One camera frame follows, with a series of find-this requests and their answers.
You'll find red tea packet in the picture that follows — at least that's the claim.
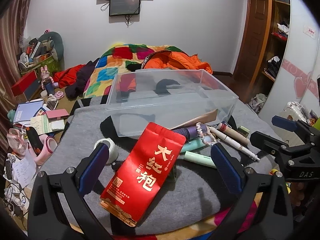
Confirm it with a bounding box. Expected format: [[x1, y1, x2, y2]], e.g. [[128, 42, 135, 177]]
[[100, 122, 186, 227]]

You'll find grey green neck pillow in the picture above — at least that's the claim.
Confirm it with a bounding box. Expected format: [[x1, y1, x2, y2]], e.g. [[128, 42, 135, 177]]
[[38, 31, 64, 61]]

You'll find green box of clutter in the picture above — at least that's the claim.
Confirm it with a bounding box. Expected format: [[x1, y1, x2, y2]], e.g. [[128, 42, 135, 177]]
[[18, 37, 62, 76]]

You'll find dark purple garment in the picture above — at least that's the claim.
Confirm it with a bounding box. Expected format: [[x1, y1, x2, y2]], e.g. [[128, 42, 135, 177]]
[[65, 58, 99, 100]]

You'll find white tape roll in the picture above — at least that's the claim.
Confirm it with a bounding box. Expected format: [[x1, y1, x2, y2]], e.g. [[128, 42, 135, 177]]
[[93, 138, 119, 165]]

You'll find red garment on floor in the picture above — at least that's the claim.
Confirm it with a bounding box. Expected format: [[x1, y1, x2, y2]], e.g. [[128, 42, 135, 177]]
[[53, 64, 85, 88]]

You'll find striped curtain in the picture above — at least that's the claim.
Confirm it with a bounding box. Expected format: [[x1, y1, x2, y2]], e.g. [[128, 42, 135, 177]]
[[1, 0, 30, 155]]

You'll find red long box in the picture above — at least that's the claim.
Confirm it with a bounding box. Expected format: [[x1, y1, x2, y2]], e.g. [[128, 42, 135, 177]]
[[11, 70, 37, 96]]

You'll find teal squeeze tube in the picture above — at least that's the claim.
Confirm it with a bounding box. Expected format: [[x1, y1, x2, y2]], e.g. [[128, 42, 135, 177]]
[[180, 138, 207, 153]]

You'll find wooden wardrobe shelf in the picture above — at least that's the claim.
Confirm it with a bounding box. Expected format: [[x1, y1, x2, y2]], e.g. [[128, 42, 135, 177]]
[[246, 0, 290, 100]]

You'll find orange down jacket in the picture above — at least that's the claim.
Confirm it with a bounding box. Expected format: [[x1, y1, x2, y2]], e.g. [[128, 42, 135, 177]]
[[142, 50, 213, 74]]

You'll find cream red-capped tube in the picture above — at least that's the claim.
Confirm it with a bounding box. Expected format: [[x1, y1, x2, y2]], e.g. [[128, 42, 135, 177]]
[[217, 122, 249, 146]]

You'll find braided pastel bracelet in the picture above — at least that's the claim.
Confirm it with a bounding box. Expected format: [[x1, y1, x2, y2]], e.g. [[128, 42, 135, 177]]
[[195, 122, 220, 147]]

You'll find small wall monitor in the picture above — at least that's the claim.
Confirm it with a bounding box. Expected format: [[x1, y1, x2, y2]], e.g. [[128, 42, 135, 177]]
[[109, 0, 140, 16]]

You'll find mint green Miniso tube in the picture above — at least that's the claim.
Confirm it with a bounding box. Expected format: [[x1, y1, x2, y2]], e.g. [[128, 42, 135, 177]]
[[179, 151, 216, 168]]

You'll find white pen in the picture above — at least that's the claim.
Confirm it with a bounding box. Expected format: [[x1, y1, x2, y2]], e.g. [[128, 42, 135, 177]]
[[208, 126, 260, 161]]

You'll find blue notebook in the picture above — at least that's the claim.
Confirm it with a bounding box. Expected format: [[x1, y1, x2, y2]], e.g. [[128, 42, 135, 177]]
[[13, 100, 43, 123]]

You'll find wooden door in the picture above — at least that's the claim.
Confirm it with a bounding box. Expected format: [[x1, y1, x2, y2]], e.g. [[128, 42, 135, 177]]
[[233, 0, 268, 102]]

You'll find purple folding umbrella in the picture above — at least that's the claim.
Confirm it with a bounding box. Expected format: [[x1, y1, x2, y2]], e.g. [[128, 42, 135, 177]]
[[172, 124, 208, 141]]

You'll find pink rabbit figurine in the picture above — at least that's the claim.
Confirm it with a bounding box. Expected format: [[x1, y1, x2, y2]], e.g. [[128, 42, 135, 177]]
[[41, 65, 55, 95]]

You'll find colourful patchwork quilt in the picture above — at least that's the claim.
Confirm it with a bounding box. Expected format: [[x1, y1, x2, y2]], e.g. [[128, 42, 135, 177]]
[[83, 44, 181, 98]]

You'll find pink flat box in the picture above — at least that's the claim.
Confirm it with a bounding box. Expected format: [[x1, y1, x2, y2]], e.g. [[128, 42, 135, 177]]
[[46, 109, 69, 120]]

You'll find clear plastic storage bin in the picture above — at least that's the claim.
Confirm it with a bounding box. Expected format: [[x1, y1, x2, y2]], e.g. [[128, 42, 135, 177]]
[[106, 69, 238, 137]]

